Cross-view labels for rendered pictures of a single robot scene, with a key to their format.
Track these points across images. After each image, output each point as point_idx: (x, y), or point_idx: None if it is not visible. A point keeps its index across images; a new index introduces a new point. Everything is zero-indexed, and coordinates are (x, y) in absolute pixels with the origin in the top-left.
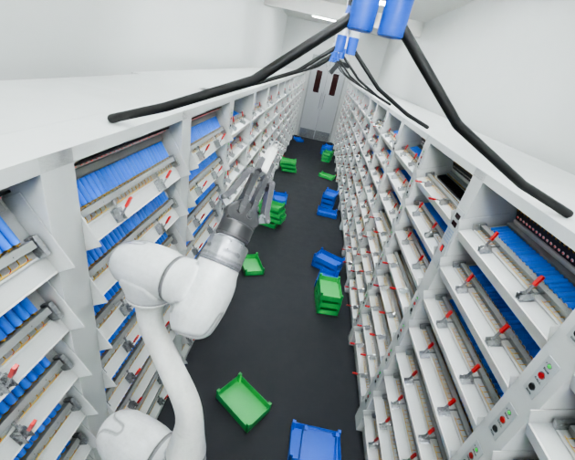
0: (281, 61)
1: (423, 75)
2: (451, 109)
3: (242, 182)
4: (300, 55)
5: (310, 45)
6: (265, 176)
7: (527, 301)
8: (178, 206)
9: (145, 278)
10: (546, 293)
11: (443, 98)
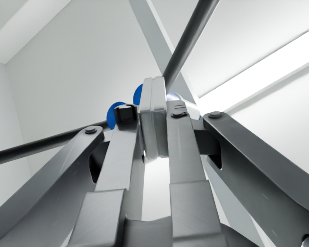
0: (202, 28)
1: (59, 140)
2: (3, 163)
3: (242, 203)
4: (182, 49)
5: (180, 63)
6: (144, 162)
7: None
8: None
9: None
10: None
11: (23, 156)
